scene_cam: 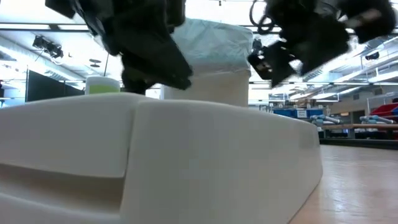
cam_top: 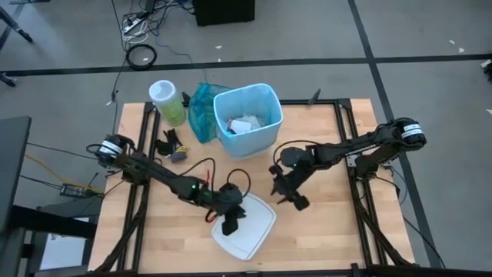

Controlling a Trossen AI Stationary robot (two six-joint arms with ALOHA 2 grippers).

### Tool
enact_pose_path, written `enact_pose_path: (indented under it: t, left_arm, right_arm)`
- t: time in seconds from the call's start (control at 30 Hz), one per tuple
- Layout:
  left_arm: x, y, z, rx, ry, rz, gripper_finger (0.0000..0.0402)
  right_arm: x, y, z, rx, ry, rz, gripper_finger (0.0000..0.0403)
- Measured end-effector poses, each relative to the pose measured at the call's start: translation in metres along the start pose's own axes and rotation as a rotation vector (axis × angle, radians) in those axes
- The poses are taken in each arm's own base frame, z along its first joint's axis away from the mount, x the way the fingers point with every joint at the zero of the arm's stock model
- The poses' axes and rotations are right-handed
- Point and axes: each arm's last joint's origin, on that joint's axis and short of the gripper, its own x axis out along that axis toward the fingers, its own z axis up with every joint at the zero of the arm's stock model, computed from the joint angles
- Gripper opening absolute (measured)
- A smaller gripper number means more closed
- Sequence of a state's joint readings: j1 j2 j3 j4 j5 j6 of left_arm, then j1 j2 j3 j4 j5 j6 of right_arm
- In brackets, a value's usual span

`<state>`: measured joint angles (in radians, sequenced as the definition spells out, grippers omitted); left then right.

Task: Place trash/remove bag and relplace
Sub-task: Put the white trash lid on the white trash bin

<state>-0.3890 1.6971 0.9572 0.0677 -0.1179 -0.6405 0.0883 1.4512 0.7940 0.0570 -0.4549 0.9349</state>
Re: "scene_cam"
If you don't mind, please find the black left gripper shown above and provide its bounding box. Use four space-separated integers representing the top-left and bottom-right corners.
74 0 193 94

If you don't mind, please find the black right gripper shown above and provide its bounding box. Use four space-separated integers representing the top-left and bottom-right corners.
248 0 397 88

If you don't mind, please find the white plastic trash bin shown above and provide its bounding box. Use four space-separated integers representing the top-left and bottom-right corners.
160 70 251 108

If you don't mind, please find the light blue bin liner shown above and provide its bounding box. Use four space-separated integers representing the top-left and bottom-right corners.
169 17 254 77

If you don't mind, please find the white bin lid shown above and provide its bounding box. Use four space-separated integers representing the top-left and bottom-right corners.
0 92 324 224

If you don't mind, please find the green wipes canister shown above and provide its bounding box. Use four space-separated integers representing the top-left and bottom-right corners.
84 76 121 95

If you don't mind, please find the blue storage bin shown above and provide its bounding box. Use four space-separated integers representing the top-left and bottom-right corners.
272 108 295 119
306 108 324 118

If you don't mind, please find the wooden bench top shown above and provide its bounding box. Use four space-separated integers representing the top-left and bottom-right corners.
322 123 398 131

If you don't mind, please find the black room divider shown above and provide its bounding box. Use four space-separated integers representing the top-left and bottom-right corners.
26 68 85 103

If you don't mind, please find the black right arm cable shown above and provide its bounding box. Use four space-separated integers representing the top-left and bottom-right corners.
249 0 276 35

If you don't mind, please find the black ceiling camera device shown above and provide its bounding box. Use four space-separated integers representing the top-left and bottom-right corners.
32 35 65 59

